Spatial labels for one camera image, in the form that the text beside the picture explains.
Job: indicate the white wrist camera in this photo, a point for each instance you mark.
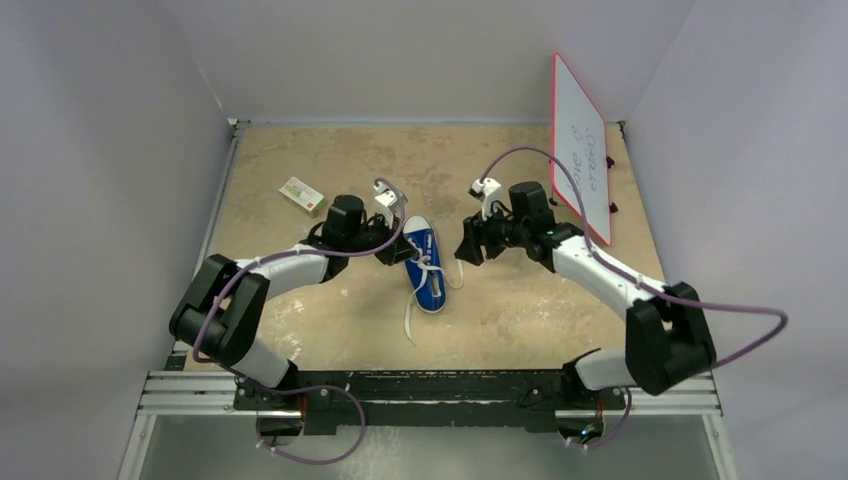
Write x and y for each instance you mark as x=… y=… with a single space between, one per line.
x=490 y=194
x=387 y=202

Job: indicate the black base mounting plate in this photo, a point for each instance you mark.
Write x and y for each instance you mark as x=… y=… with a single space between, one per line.
x=534 y=400

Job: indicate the small white red box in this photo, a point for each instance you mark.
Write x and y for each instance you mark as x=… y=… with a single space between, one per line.
x=304 y=197

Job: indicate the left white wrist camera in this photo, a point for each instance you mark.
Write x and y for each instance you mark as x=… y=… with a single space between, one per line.
x=387 y=202

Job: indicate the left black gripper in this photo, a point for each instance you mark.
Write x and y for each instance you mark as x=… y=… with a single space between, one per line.
x=398 y=250

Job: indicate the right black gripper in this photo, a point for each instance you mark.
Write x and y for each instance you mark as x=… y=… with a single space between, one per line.
x=479 y=234

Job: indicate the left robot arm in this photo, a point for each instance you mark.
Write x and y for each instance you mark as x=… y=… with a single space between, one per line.
x=220 y=312

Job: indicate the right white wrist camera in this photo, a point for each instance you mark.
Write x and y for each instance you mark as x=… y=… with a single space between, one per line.
x=490 y=194

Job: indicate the blue canvas sneaker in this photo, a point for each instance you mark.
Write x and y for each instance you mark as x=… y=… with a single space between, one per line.
x=424 y=269

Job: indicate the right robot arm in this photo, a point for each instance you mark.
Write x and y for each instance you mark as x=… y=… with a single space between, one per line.
x=667 y=340

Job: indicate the white board red frame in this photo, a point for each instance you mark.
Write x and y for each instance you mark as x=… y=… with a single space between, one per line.
x=578 y=134

